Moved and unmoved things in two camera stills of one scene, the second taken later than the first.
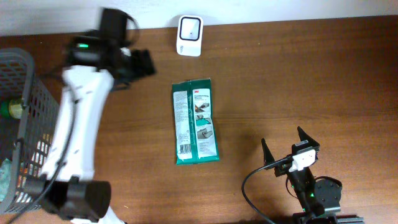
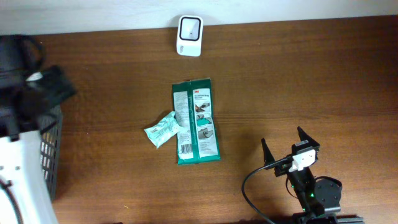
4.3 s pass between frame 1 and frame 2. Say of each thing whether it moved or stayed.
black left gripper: moved
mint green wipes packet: moved
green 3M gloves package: stayed
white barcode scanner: stayed
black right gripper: stayed
